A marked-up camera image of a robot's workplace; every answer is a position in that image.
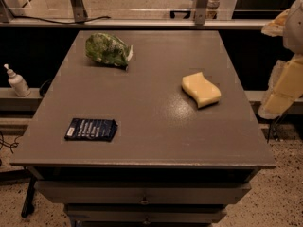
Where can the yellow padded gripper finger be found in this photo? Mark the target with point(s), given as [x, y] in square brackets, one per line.
[276, 26]
[285, 86]

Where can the yellow wavy sponge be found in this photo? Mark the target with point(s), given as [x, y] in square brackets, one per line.
[201, 90]

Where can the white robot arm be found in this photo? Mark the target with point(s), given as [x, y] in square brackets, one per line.
[293, 30]

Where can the dark blue rxbar wrapper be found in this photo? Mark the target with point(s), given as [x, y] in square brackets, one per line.
[84, 129]

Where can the grey drawer cabinet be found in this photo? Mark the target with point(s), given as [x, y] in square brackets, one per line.
[169, 164]

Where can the green chip bag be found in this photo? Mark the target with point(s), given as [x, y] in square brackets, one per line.
[108, 49]

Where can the white pump bottle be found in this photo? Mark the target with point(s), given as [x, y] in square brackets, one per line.
[17, 83]

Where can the right metal bracket post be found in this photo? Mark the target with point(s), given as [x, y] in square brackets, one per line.
[200, 7]

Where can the metal bracket post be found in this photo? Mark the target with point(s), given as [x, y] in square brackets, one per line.
[79, 11]
[200, 7]

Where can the left metal bracket post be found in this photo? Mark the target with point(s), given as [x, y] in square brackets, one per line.
[79, 11]

